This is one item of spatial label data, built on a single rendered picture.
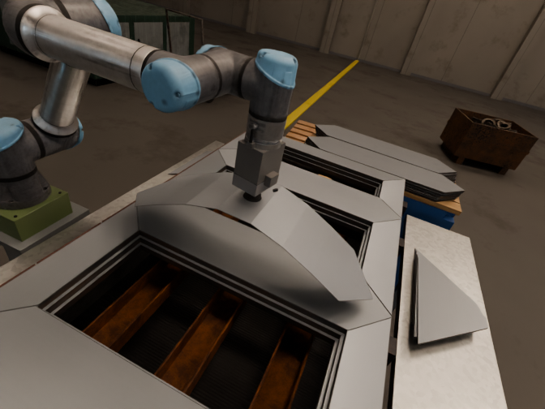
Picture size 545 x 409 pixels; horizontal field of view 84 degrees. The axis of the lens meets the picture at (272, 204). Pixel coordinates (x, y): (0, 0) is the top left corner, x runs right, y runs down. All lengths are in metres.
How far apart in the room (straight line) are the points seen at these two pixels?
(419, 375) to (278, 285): 0.40
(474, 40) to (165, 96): 10.93
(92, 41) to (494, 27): 10.99
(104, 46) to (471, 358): 1.07
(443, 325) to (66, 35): 1.05
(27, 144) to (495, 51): 11.10
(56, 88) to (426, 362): 1.17
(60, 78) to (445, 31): 10.66
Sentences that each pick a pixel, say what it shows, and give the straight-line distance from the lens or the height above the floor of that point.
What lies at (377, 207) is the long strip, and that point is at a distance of 1.16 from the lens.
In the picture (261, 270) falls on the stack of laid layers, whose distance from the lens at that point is 0.77.
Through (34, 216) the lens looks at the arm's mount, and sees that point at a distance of 1.16.
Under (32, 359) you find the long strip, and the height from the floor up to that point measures 0.87.
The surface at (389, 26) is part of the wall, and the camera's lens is 11.08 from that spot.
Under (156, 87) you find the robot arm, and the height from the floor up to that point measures 1.28.
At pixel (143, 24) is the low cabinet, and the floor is 0.69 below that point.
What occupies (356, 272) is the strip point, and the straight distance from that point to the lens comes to 0.77.
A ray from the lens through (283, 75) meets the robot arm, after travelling 0.56.
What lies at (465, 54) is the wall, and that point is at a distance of 11.25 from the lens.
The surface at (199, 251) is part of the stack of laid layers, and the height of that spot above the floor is 0.87.
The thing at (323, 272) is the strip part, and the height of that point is 0.96.
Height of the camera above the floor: 1.43
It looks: 35 degrees down
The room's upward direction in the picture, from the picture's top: 13 degrees clockwise
